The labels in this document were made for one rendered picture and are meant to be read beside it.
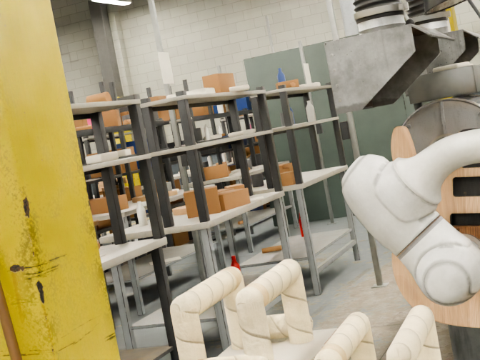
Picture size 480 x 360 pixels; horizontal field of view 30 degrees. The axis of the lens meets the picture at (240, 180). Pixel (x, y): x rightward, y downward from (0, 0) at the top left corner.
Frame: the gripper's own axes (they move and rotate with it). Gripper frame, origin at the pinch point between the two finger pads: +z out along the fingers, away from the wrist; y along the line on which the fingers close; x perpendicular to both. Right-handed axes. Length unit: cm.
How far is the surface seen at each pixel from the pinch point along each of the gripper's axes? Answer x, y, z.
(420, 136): 19.7, -13.4, 17.2
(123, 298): -90, -253, 303
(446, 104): 26.5, -7.6, 18.1
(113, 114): 21, -405, 576
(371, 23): 44.3, -20.1, 3.6
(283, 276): 8, -14, -79
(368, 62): 35.8, -17.5, -11.5
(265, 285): 9, -14, -85
